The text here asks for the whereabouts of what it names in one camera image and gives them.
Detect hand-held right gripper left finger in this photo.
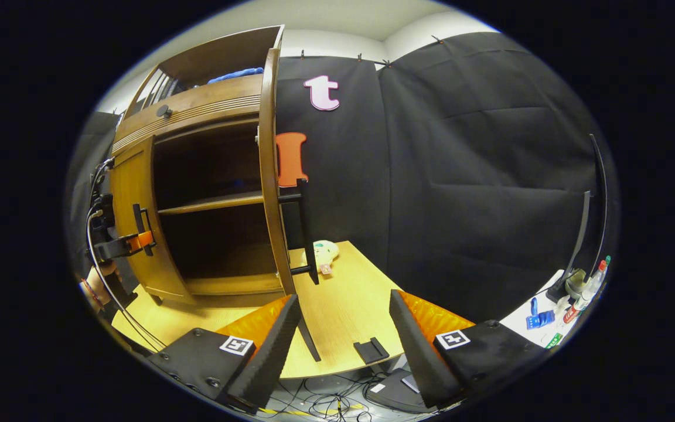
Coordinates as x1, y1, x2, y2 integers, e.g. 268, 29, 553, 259
147, 293, 303, 416

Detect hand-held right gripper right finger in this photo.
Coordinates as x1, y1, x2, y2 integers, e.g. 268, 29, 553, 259
388, 289, 549, 410

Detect wooden cabinet door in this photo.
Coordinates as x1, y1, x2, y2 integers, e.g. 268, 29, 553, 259
109, 136, 195, 305
257, 48, 321, 297

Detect wooden double-door shoe cabinet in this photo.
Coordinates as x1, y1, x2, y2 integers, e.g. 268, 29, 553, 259
109, 25, 287, 308

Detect black box device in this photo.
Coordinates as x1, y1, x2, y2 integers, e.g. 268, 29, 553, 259
366, 368, 432, 414

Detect small black stand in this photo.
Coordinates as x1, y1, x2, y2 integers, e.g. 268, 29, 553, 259
353, 337, 391, 364

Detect pale plush toy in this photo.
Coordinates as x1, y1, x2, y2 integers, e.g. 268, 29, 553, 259
312, 239, 340, 266

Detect blue plastic tool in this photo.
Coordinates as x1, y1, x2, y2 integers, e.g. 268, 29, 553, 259
526, 298, 556, 330

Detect wooden drawer with black knob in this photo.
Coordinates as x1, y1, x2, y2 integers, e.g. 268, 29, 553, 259
112, 74, 265, 154

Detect clear spray bottle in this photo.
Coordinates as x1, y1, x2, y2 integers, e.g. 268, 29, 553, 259
563, 256, 612, 324

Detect black backdrop cloth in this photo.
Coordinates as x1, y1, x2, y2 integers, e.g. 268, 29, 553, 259
65, 32, 608, 323

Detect blue towel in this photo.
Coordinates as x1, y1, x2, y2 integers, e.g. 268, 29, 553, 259
207, 67, 265, 84

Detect black floor cables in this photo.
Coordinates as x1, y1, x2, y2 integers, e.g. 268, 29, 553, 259
267, 375, 385, 422

